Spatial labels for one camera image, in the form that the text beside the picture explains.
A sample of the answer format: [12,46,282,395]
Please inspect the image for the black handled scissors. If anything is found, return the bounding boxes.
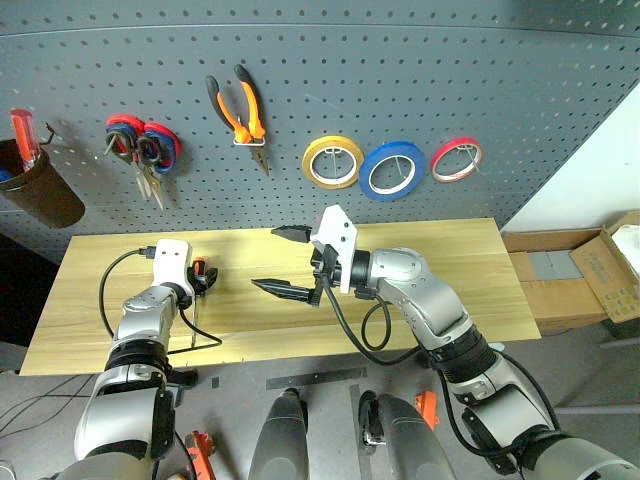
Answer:
[103,129,165,202]

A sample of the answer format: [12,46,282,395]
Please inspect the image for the yellow tape roll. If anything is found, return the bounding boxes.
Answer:
[300,134,366,191]

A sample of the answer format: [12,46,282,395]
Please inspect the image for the blue tape roll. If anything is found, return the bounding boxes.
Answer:
[357,140,428,203]

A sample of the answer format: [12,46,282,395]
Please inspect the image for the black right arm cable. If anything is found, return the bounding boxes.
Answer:
[321,278,427,367]

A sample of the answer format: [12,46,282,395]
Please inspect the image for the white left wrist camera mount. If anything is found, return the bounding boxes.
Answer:
[151,238,196,297]

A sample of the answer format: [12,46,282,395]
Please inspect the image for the orange clamp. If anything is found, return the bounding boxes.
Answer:
[414,389,439,429]
[184,430,217,480]

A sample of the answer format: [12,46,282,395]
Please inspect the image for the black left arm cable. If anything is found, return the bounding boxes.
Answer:
[98,244,224,354]

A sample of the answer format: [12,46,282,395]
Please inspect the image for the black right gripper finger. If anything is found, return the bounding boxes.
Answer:
[250,277,313,303]
[270,225,314,246]

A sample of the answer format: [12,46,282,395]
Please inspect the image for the red handled screwdriver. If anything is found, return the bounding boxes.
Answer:
[9,107,42,174]

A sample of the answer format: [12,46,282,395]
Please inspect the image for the dark grey rounded shape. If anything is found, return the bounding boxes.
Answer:
[247,386,309,480]
[376,393,457,480]

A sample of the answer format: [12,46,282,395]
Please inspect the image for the black cup holder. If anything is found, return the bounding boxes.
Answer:
[0,138,87,230]

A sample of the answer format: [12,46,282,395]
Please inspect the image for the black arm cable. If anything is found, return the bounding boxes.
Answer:
[321,278,427,367]
[98,244,224,354]

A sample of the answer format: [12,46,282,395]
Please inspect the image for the red and blue scissors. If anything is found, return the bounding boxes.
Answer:
[104,113,183,212]

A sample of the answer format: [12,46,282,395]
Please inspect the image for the open brown cardboard box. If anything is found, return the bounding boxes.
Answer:
[501,226,610,335]

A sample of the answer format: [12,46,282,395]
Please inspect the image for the red tape roll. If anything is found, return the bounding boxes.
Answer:
[430,135,484,184]

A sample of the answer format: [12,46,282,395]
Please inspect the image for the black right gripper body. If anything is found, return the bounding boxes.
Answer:
[308,241,345,308]

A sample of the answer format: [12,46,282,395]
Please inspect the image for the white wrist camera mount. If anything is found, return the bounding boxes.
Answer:
[311,205,359,294]
[151,238,196,297]

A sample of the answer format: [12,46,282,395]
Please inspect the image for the orange and black pliers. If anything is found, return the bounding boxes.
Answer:
[205,63,274,179]

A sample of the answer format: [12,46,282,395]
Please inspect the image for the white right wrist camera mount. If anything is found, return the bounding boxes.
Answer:
[311,205,359,294]

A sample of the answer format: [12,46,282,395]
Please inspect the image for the grey metal pegboard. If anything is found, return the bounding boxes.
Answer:
[0,0,640,264]

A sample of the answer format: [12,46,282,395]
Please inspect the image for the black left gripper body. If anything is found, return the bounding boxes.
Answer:
[185,264,202,308]

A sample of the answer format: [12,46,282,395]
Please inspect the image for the orange and black screwdriver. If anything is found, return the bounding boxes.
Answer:
[190,256,212,347]

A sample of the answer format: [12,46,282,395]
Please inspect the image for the black table bracket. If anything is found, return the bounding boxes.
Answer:
[166,366,199,392]

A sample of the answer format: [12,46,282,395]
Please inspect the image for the printed brown cardboard box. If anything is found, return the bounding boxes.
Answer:
[569,209,640,324]

